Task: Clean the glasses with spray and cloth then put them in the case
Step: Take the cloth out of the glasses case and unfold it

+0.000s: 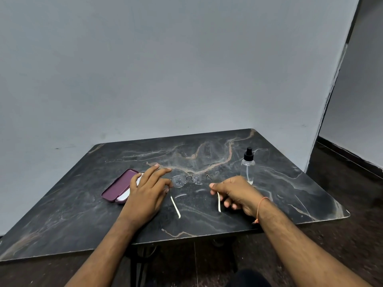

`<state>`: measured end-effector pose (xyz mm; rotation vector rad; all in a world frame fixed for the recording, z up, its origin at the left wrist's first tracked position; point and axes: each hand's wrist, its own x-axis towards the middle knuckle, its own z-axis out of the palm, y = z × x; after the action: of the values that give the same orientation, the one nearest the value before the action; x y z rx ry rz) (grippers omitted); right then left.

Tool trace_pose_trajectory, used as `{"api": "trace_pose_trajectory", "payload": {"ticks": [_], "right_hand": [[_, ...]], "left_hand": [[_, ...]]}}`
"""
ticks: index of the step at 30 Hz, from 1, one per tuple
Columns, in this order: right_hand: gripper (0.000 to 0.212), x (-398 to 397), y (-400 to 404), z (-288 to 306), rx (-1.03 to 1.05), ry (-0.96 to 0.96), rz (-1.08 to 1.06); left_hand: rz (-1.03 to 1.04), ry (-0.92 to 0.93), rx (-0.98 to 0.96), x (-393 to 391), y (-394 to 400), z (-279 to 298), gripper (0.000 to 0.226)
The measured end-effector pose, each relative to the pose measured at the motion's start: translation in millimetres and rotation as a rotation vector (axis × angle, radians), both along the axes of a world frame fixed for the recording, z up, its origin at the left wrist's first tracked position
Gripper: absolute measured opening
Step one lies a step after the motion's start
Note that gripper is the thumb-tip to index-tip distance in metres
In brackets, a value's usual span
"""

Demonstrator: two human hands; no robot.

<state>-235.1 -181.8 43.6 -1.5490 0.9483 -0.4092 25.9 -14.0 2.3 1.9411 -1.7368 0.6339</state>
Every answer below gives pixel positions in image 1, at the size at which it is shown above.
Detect person's left hand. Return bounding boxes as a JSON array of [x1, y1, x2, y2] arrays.
[[118, 163, 174, 230]]

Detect person's left forearm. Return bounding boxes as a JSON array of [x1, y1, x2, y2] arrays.
[[64, 216, 141, 287]]

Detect metal frame eyeglasses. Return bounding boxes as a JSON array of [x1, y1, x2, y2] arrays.
[[167, 171, 223, 220]]

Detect maroon glasses case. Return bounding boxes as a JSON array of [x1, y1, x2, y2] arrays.
[[101, 168, 141, 205]]

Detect white cleaning cloth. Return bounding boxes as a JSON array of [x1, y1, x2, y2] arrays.
[[116, 173, 144, 202]]

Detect person's right forearm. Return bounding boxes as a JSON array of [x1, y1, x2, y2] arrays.
[[259, 200, 373, 287]]

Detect person's right hand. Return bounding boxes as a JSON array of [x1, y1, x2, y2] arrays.
[[209, 175, 265, 218]]

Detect orange thread wrist bracelet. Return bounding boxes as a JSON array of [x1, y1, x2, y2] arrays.
[[252, 196, 270, 225]]

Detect clear spray bottle black cap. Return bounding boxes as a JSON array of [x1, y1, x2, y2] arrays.
[[240, 146, 256, 186]]

